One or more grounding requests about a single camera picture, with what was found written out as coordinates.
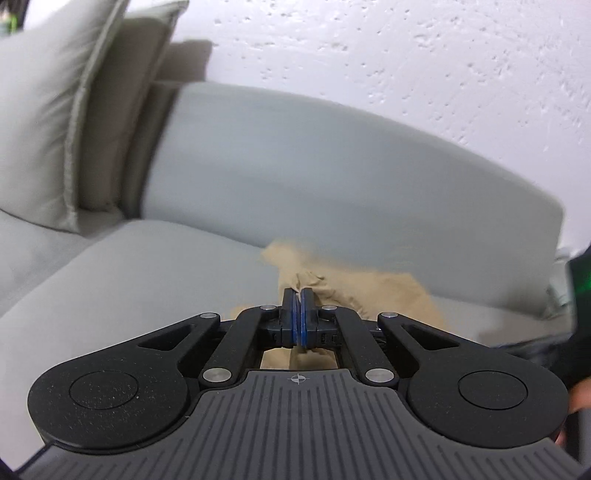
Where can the grey sofa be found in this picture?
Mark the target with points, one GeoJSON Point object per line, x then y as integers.
{"type": "Point", "coordinates": [323, 161]}

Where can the large light grey cushion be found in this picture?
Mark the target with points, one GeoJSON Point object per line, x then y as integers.
{"type": "Point", "coordinates": [37, 115]}

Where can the small grey cushion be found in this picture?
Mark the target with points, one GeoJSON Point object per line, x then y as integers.
{"type": "Point", "coordinates": [124, 115]}

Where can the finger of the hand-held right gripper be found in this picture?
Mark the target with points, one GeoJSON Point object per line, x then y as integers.
{"type": "Point", "coordinates": [526, 350]}

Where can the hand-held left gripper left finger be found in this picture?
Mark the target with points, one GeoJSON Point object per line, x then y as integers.
{"type": "Point", "coordinates": [293, 323]}

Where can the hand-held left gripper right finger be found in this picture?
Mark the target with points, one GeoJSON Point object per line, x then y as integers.
{"type": "Point", "coordinates": [308, 323]}

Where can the person's right hand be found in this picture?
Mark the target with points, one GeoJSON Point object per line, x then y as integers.
{"type": "Point", "coordinates": [581, 399]}

